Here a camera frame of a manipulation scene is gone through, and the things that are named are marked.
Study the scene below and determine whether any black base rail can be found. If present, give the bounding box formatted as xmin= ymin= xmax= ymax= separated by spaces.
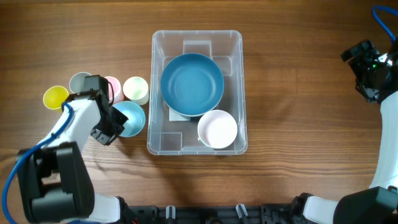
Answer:
xmin=130 ymin=204 xmax=306 ymax=224

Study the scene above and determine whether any grey cup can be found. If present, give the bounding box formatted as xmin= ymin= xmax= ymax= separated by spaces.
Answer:
xmin=69 ymin=72 xmax=91 ymax=93

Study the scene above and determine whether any pink cup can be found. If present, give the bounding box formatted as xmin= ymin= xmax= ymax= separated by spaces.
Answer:
xmin=105 ymin=77 xmax=124 ymax=104

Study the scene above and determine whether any light blue bowl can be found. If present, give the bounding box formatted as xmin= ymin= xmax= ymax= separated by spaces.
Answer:
xmin=113 ymin=101 xmax=146 ymax=138

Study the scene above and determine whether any yellow cup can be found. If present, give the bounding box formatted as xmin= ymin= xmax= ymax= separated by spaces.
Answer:
xmin=43 ymin=86 xmax=69 ymax=113

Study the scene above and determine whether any dark blue bowl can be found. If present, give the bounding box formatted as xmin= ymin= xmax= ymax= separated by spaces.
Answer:
xmin=160 ymin=53 xmax=224 ymax=117

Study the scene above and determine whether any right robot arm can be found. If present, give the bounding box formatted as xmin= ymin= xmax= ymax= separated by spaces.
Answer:
xmin=289 ymin=40 xmax=397 ymax=223

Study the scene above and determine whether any mint green bowl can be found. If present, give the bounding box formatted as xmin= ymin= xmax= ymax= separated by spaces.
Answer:
xmin=198 ymin=137 xmax=214 ymax=149

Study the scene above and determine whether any pink bowl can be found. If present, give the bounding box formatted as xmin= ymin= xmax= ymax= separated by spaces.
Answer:
xmin=197 ymin=110 xmax=238 ymax=149

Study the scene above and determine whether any left blue cable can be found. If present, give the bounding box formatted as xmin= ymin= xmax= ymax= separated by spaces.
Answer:
xmin=1 ymin=101 xmax=75 ymax=224

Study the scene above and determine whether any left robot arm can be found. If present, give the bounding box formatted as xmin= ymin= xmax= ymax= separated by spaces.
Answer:
xmin=11 ymin=75 xmax=128 ymax=223

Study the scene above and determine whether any clear plastic storage container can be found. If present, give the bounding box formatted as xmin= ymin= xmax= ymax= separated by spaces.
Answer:
xmin=147 ymin=30 xmax=248 ymax=156

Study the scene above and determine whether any white label in container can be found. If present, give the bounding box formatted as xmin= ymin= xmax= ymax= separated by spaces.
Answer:
xmin=169 ymin=108 xmax=190 ymax=121

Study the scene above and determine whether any cream cup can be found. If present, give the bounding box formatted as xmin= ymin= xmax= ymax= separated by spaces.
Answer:
xmin=123 ymin=77 xmax=149 ymax=105

